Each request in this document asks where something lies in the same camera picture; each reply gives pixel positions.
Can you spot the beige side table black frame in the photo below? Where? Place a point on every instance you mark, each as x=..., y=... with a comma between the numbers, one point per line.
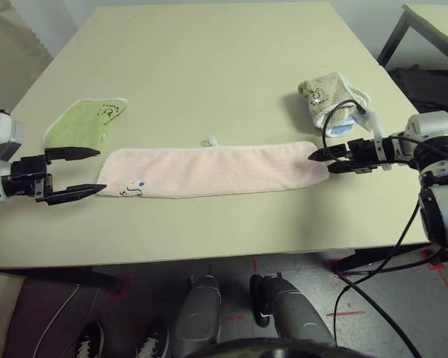
x=440, y=33

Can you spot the grey right robot leg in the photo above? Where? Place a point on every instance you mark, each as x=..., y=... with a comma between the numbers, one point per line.
x=295, y=313

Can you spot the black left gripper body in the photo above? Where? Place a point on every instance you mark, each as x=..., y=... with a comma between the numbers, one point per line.
x=26, y=175

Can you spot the beige folded towel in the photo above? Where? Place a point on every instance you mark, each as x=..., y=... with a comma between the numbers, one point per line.
x=321, y=89

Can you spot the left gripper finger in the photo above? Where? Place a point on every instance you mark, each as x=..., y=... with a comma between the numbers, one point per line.
x=74, y=192
x=72, y=153

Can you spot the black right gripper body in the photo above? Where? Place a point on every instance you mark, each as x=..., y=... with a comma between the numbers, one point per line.
x=362, y=149

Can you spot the blue folded towel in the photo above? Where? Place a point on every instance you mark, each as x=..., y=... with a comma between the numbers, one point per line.
x=339, y=130

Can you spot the red floor tape corner mark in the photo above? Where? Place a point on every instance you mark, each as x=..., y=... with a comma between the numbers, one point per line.
x=339, y=277
x=440, y=272
x=123, y=287

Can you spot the beige curtain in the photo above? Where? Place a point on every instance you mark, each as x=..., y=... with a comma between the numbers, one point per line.
x=11, y=63

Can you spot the red floor tape line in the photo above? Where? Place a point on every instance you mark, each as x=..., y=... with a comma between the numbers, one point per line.
x=345, y=314

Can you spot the green folded towel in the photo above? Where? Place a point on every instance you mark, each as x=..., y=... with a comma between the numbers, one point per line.
x=78, y=127

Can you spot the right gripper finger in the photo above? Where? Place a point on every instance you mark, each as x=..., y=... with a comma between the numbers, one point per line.
x=341, y=168
x=328, y=153

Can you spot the dark robot torso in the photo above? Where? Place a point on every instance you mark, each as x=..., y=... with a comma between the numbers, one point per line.
x=276, y=350

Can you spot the black shoe white print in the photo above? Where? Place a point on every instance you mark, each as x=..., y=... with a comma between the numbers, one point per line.
x=153, y=341
x=89, y=341

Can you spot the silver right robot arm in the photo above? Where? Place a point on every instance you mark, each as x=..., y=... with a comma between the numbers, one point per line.
x=429, y=127

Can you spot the black table foot bar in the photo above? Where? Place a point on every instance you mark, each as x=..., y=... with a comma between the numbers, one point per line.
x=78, y=277
x=366, y=259

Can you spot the pink towel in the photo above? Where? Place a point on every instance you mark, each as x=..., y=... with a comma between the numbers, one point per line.
x=216, y=171

